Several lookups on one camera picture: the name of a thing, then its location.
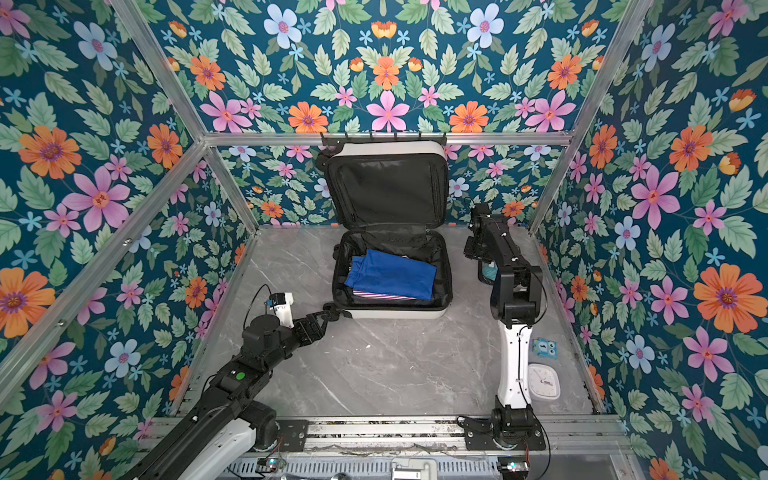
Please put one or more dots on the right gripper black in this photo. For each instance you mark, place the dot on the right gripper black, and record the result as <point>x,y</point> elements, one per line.
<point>470,251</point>

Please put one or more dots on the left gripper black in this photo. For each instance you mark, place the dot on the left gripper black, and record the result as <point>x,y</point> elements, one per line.
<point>318,332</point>

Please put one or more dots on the white black suitcase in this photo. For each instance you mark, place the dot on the white black suitcase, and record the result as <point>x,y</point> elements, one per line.
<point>391,198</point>

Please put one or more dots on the blue shirt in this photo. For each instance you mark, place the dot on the blue shirt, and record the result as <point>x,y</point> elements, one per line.
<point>386,274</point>

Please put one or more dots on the red white striped shirt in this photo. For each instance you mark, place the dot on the red white striped shirt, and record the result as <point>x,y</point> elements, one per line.
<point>379,296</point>

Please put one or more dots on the clear toiletry pouch black trim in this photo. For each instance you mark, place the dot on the clear toiletry pouch black trim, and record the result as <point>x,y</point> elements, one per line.
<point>487,272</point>

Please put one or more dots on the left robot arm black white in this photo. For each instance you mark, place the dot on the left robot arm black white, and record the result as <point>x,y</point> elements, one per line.
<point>227,421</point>

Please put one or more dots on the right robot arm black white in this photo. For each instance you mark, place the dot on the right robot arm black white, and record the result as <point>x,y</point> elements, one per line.
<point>516,303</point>

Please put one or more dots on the small teal card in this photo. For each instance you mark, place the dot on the small teal card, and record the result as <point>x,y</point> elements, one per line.
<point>545,348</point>

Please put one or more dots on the black coat hook rack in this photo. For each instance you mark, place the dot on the black coat hook rack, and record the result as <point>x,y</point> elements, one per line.
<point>338,139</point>

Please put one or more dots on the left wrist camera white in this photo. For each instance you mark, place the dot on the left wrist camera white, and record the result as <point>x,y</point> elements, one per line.
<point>280,304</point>

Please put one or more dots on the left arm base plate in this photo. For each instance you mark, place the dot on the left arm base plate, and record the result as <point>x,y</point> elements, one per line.
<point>292,435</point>

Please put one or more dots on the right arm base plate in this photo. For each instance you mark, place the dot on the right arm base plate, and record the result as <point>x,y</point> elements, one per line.
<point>485,434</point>

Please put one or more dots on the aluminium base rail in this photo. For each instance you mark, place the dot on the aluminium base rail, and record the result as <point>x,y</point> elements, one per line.
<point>395,435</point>

